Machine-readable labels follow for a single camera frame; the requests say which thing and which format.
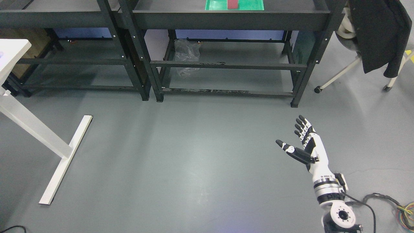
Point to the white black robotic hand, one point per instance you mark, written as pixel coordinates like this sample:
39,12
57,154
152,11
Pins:
313,154

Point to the pink foam block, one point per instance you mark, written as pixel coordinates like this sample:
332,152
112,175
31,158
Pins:
232,4

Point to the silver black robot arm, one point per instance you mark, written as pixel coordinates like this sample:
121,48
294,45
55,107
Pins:
338,216

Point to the green plastic tray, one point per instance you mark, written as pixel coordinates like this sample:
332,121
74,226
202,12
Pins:
248,5

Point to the black metal shelf right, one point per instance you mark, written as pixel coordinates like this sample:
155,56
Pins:
307,26

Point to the black metal shelf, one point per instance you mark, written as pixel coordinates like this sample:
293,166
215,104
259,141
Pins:
76,45
307,26

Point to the black metal shelf left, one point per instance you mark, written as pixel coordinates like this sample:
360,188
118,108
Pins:
76,45

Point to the white office chair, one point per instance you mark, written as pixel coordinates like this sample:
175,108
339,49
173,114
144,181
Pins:
346,34

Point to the black jacket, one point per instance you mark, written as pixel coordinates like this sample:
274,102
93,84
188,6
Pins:
382,30

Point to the clear plastic bag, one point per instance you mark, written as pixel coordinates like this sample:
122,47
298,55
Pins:
186,51

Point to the white table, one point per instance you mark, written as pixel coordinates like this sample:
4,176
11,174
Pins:
12,51

